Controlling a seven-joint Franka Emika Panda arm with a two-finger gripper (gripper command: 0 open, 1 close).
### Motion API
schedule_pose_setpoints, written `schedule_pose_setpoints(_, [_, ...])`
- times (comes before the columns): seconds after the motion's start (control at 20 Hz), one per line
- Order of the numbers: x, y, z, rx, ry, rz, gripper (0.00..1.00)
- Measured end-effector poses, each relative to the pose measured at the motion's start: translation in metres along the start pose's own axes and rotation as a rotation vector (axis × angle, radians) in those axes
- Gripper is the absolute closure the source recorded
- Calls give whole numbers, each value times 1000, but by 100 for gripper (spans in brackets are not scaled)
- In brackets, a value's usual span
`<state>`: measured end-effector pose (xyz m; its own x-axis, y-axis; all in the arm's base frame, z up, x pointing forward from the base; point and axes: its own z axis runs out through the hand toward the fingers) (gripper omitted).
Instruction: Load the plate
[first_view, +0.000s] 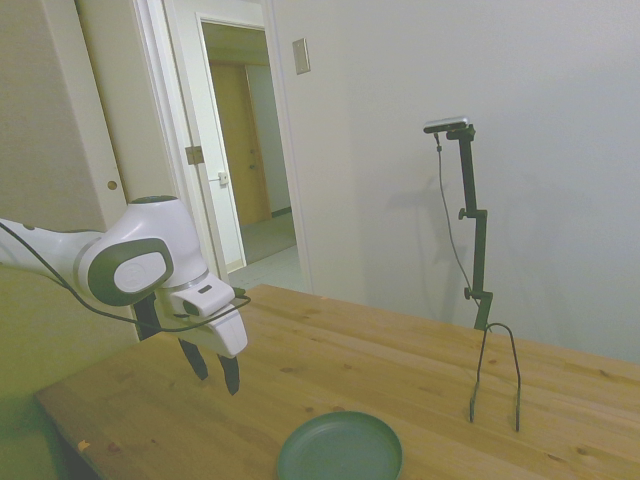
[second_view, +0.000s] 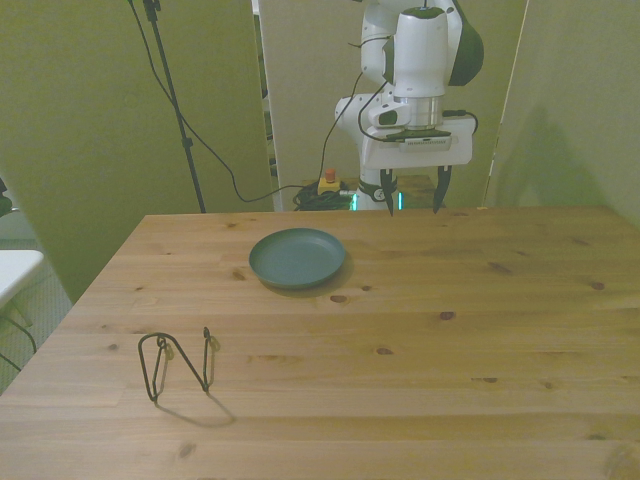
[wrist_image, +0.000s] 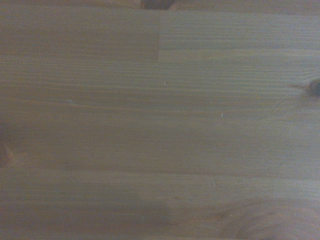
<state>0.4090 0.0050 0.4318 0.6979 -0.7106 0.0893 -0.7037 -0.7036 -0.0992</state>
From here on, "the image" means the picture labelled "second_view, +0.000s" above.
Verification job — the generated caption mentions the dark green round plate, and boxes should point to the dark green round plate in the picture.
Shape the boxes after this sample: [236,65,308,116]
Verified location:
[248,227,347,292]

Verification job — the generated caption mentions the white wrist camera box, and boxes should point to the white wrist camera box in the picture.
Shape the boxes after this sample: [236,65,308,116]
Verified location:
[377,128,454,154]

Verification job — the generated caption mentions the black wire plate rack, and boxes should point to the black wire plate rack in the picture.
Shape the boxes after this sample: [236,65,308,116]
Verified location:
[137,326,222,404]

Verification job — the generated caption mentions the yellow emergency stop button box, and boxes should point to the yellow emergency stop button box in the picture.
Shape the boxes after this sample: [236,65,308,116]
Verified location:
[317,168,343,197]

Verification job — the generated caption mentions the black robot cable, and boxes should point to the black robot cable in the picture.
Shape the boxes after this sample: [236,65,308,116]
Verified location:
[319,42,397,194]

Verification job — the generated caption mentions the coiled dark cable bundle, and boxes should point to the coiled dark cable bundle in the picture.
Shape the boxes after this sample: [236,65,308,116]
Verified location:
[292,182,359,212]

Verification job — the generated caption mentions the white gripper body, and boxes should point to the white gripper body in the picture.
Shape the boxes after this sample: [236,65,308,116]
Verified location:
[360,113,475,171]

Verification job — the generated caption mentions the beige partition panel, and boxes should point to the beige partition panel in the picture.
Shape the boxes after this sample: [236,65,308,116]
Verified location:
[0,0,275,304]
[479,0,640,236]
[252,0,530,212]

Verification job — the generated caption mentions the white side table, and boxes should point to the white side table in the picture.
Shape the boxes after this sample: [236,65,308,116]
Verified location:
[0,249,46,309]

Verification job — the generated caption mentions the black camera stand pole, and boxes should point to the black camera stand pole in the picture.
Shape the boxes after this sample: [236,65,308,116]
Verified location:
[142,0,208,214]

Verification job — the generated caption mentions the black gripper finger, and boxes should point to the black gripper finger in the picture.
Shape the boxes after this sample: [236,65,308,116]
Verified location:
[432,165,454,216]
[379,168,399,217]

